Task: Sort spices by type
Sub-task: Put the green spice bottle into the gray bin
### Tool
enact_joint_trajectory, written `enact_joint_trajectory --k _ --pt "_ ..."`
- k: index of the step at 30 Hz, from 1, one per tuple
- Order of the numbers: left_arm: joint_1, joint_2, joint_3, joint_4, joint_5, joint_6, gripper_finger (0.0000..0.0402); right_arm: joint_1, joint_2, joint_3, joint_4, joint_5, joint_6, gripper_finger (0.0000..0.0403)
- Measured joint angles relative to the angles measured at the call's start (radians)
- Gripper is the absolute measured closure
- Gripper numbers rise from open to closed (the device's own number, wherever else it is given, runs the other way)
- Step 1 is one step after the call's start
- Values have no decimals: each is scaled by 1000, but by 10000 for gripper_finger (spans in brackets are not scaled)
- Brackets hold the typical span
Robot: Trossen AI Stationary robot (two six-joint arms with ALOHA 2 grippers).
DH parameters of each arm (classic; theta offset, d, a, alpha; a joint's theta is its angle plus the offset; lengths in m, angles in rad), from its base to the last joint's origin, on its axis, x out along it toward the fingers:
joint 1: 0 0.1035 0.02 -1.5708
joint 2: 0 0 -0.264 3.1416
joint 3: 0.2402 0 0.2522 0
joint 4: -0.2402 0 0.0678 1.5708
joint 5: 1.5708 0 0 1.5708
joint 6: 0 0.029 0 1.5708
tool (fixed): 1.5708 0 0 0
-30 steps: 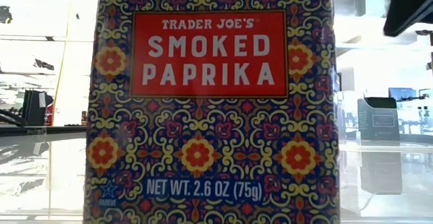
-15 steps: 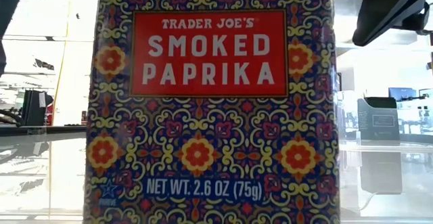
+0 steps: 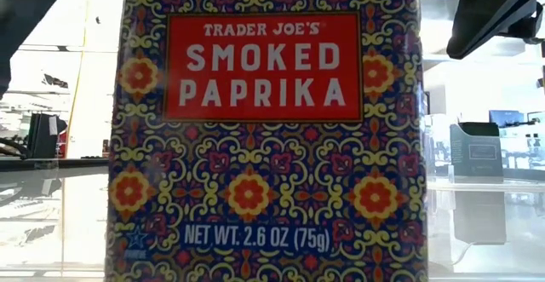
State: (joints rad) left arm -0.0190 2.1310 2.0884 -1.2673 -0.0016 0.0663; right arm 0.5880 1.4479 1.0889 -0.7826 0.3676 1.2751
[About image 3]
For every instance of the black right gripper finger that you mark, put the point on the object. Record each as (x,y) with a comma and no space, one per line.
(489,13)
(532,24)

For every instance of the white square pillar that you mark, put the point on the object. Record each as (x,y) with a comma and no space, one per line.
(91,111)

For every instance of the dark green spice tin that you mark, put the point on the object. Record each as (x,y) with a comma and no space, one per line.
(477,154)

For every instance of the blue-screen monitor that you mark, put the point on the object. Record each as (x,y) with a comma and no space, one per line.
(506,118)

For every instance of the red-lidded paprika tin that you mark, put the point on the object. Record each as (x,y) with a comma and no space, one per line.
(264,167)

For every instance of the black aluminium table frame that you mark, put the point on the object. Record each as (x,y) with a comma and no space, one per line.
(51,165)

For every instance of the small black monitor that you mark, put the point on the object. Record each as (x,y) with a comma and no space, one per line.
(42,135)

